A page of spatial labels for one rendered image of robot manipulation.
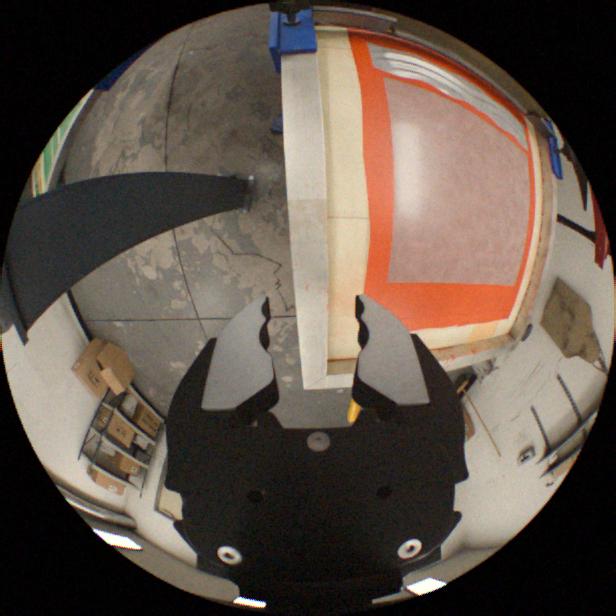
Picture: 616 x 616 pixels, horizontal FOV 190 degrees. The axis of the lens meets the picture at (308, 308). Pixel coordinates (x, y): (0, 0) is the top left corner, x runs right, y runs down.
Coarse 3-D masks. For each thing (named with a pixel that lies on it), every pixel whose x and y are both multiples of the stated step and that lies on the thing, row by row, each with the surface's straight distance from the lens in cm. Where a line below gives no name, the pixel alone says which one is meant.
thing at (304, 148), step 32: (288, 64) 26; (288, 96) 23; (320, 96) 23; (288, 128) 21; (320, 128) 21; (288, 160) 20; (320, 160) 20; (544, 160) 61; (288, 192) 20; (320, 192) 20; (544, 192) 59; (320, 224) 20; (544, 224) 57; (320, 256) 21; (544, 256) 57; (320, 288) 22; (320, 320) 25; (320, 352) 28; (448, 352) 42; (480, 352) 48; (320, 384) 34
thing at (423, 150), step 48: (384, 96) 29; (432, 96) 34; (384, 144) 26; (432, 144) 30; (480, 144) 37; (384, 192) 25; (432, 192) 28; (480, 192) 35; (384, 240) 26; (432, 240) 29; (480, 240) 36; (384, 288) 28; (432, 288) 32
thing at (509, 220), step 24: (480, 120) 40; (504, 144) 44; (528, 144) 56; (504, 168) 42; (528, 168) 52; (504, 192) 41; (528, 192) 50; (504, 216) 41; (528, 216) 50; (504, 240) 42; (528, 240) 51; (480, 264) 37; (504, 264) 44; (480, 288) 40; (504, 288) 47; (480, 312) 44; (504, 312) 53
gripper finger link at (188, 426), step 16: (208, 352) 9; (192, 368) 9; (208, 368) 8; (192, 384) 8; (176, 400) 8; (192, 400) 8; (176, 416) 8; (192, 416) 7; (208, 416) 7; (224, 416) 7; (176, 432) 7; (192, 432) 7; (208, 432) 7; (176, 448) 7; (192, 448) 7; (176, 464) 7; (176, 480) 7; (256, 496) 6
